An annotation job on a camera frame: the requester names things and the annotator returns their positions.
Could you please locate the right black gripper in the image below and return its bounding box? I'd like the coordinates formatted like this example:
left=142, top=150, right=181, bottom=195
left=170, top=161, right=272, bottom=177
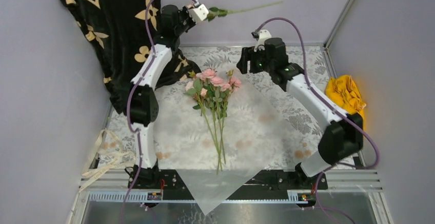
left=235, top=45, right=273, bottom=75

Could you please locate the single pink flower stem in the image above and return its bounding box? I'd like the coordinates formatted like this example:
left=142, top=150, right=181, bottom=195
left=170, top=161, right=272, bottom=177
left=206, top=1, right=284, bottom=22

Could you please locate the pink fake flower bouquet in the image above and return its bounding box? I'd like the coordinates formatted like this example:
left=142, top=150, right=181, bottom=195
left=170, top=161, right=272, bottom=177
left=185, top=68, right=242, bottom=173

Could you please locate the white translucent wrapping paper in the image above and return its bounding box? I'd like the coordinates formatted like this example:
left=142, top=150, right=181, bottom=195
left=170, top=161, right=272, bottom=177
left=154, top=71, right=303, bottom=214

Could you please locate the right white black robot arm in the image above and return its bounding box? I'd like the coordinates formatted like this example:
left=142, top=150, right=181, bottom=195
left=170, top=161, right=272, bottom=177
left=236, top=37, right=363, bottom=189

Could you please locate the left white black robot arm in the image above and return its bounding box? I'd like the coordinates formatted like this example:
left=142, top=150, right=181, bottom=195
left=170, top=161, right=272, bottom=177
left=125, top=3, right=208, bottom=189

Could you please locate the black blanket with cream flowers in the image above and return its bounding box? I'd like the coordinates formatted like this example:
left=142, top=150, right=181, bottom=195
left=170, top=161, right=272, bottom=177
left=53, top=0, right=201, bottom=114

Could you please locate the yellow cloth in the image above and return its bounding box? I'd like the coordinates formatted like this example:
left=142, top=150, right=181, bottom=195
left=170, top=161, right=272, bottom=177
left=324, top=75, right=367, bottom=131

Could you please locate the floral patterned table mat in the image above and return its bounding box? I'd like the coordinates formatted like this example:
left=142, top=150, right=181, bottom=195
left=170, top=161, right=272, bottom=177
left=96, top=45, right=356, bottom=170

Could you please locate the cream printed ribbon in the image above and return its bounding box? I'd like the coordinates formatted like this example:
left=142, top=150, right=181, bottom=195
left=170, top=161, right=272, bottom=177
left=78, top=129, right=136, bottom=192

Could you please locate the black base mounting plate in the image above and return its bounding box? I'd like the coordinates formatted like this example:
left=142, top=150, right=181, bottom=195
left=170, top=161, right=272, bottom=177
left=124, top=166, right=328, bottom=200

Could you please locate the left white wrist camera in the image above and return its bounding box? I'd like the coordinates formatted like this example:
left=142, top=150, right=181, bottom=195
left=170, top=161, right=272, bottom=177
left=186, top=0, right=209, bottom=24

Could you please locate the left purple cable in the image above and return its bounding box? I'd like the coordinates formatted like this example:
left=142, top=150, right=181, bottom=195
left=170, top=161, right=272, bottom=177
left=118, top=0, right=200, bottom=224

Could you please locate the purple cable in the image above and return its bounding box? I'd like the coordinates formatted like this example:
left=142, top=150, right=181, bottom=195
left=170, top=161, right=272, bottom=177
left=118, top=0, right=200, bottom=224
left=253, top=17, right=381, bottom=224

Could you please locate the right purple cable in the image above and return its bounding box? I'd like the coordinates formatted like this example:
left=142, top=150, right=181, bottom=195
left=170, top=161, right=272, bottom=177
left=253, top=17, right=381, bottom=224

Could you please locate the aluminium frame rail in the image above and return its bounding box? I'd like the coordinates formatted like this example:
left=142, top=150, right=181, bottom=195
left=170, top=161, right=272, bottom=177
left=66, top=169, right=392, bottom=223

